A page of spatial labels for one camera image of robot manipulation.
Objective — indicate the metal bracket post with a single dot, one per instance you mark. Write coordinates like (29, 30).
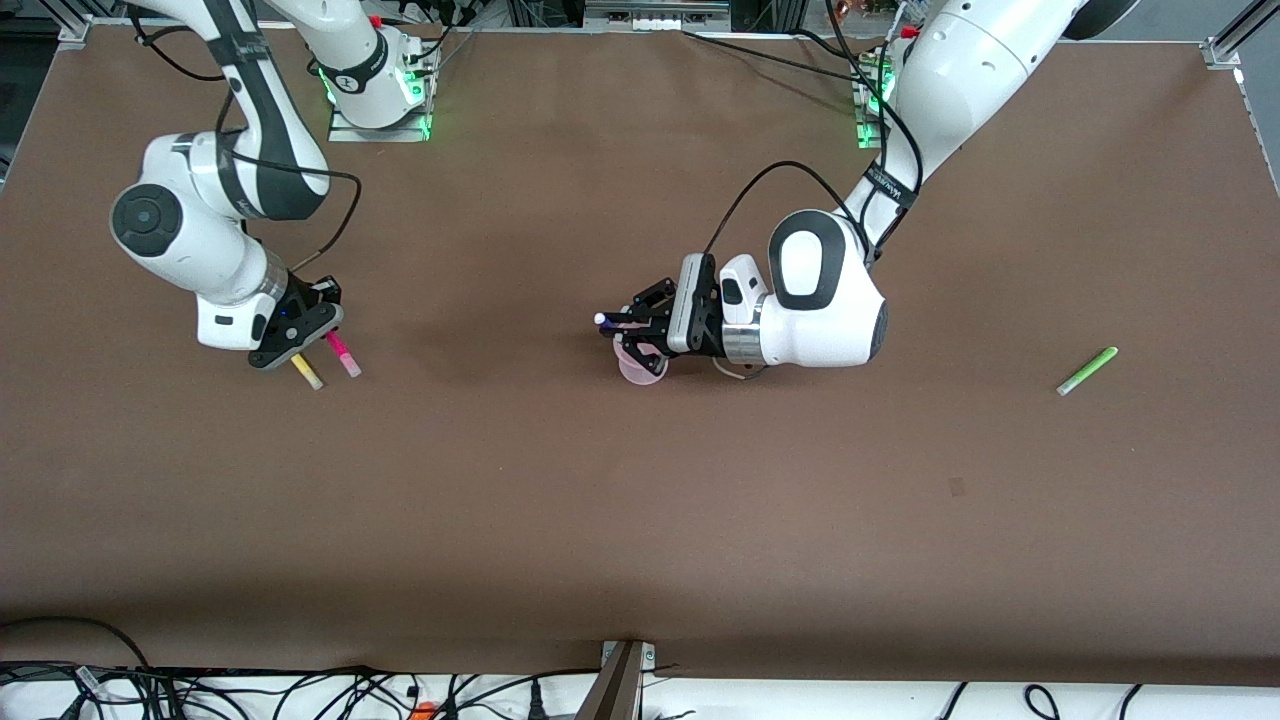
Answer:
(615, 685)

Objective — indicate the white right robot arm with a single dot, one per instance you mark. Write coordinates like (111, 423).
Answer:
(200, 240)

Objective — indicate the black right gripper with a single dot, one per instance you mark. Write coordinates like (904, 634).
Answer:
(301, 303)

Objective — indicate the pink translucent pen holder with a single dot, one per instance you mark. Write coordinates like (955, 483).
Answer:
(645, 372)

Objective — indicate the aluminium frame corner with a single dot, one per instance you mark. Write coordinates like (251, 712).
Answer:
(76, 30)

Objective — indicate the orange connector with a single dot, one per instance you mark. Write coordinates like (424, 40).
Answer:
(425, 711)

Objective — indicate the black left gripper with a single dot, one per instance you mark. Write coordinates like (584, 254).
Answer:
(706, 341)

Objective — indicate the yellow highlighter pen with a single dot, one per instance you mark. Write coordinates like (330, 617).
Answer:
(308, 372)

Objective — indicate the purple highlighter pen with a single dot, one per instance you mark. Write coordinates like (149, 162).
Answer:
(620, 320)

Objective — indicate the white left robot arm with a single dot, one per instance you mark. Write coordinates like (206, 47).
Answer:
(830, 300)

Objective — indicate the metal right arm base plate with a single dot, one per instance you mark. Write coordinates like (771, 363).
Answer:
(345, 132)

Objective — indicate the aluminium frame profile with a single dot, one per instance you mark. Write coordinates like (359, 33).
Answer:
(1235, 35)

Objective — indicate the pink highlighter pen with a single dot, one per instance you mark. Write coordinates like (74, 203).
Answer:
(343, 355)

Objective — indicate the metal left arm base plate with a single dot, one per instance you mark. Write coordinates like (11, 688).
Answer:
(868, 125)

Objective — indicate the green highlighter pen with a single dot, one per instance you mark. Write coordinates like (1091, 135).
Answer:
(1087, 371)

